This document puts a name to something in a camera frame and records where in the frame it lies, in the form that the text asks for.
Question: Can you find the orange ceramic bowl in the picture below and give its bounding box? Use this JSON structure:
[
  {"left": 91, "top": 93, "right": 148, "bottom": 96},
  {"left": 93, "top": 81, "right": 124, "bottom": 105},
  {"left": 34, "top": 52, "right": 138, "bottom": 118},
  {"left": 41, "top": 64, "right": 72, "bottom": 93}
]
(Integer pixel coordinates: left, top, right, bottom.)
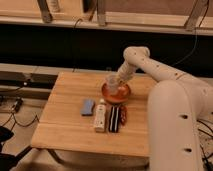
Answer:
[{"left": 101, "top": 83, "right": 131, "bottom": 104}]

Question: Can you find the translucent white cup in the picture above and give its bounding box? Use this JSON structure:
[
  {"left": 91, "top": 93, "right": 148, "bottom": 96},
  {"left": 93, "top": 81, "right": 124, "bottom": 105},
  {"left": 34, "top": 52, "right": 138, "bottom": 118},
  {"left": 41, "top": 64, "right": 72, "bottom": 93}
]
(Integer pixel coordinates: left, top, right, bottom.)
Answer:
[{"left": 106, "top": 74, "right": 120, "bottom": 95}]

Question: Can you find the red packet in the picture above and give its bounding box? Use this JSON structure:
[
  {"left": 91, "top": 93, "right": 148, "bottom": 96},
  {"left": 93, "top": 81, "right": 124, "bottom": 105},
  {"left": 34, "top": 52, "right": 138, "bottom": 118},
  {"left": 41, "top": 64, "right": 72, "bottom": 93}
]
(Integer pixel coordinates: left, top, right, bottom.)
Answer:
[{"left": 120, "top": 105, "right": 127, "bottom": 125}]

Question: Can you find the black floor cable right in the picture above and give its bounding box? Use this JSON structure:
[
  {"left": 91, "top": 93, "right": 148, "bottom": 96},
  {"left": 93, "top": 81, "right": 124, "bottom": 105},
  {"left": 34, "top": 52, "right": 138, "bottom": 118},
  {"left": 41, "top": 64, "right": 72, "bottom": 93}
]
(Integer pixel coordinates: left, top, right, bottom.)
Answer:
[{"left": 198, "top": 118, "right": 213, "bottom": 171}]

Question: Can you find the white bottle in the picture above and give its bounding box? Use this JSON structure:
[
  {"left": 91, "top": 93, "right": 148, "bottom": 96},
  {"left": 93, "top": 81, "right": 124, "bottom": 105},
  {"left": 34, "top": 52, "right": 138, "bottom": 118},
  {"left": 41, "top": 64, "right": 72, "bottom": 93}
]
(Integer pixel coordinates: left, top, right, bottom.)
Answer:
[{"left": 93, "top": 99, "right": 106, "bottom": 132}]

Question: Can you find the blue sponge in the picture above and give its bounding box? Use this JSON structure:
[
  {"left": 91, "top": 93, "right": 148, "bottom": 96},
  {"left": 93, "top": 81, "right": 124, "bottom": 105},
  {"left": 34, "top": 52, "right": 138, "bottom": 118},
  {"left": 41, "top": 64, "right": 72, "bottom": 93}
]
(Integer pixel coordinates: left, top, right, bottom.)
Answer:
[{"left": 81, "top": 99, "right": 95, "bottom": 116}]

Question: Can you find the black floor cable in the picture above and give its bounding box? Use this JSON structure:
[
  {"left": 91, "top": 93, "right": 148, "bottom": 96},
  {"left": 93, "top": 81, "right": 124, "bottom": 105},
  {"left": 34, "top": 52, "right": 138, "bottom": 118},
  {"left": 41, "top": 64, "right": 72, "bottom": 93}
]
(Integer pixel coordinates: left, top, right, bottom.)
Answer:
[
  {"left": 198, "top": 118, "right": 213, "bottom": 171},
  {"left": 0, "top": 96, "right": 41, "bottom": 129}
]

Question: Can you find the wooden table board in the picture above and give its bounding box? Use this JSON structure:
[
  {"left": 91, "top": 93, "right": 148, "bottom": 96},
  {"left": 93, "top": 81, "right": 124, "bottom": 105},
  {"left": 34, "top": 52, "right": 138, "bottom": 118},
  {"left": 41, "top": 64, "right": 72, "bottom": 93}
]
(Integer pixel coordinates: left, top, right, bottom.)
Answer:
[{"left": 31, "top": 72, "right": 155, "bottom": 157}]

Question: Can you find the black hanging cable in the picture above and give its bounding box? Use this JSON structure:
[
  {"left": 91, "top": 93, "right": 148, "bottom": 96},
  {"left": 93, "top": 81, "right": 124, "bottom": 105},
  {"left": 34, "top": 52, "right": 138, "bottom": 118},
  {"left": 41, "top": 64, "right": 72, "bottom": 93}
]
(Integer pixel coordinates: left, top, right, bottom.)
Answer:
[{"left": 171, "top": 0, "right": 211, "bottom": 68}]

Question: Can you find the black floor cable left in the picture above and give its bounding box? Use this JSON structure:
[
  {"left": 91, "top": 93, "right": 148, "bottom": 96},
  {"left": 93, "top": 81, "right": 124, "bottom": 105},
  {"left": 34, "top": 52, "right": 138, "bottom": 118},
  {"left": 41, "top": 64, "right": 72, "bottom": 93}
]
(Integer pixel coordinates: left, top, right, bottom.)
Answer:
[{"left": 0, "top": 96, "right": 41, "bottom": 129}]

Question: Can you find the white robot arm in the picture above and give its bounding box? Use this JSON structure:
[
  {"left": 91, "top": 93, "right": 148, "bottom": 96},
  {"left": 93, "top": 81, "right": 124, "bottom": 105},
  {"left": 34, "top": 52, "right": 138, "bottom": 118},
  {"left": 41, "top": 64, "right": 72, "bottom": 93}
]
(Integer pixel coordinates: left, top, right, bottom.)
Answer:
[{"left": 117, "top": 46, "right": 213, "bottom": 171}]

